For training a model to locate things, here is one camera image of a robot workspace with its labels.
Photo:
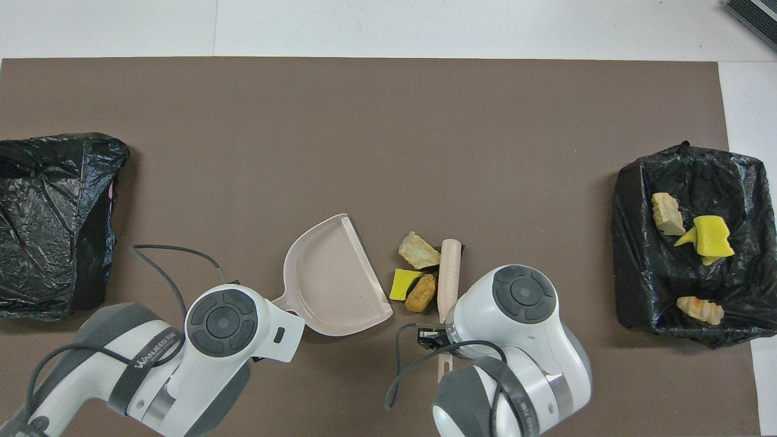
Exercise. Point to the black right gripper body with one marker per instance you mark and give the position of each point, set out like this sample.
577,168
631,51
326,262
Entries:
450,337

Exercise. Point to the brown fried nugget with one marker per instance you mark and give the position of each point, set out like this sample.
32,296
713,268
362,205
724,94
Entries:
420,294

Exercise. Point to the small all-yellow sponge scrap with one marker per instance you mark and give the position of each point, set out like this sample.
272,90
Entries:
400,285

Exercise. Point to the beige hand brush black bristles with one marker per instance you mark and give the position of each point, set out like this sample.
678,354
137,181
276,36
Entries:
449,273

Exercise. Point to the pale angular bread chunk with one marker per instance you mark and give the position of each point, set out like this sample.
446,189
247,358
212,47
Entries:
417,250

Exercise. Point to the beige plastic dustpan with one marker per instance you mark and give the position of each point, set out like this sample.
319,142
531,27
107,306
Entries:
334,279

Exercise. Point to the pale round bread piece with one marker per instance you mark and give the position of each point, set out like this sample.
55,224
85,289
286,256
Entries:
668,213

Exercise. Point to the striped orange croissant piece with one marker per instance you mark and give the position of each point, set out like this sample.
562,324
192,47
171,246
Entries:
701,309

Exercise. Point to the yellow green scouring sponge piece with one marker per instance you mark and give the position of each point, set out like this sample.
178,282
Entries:
686,238
713,237

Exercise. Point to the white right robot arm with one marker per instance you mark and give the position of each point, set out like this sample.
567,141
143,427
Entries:
522,340

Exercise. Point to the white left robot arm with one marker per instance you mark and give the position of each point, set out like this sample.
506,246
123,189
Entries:
200,358

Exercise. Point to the black trash bag bin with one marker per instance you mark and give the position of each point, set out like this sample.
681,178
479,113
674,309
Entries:
42,200
643,255

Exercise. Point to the brown table mat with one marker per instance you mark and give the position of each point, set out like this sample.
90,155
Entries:
364,121

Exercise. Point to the dark ribbed panel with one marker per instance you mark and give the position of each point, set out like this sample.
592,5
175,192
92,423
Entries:
756,15

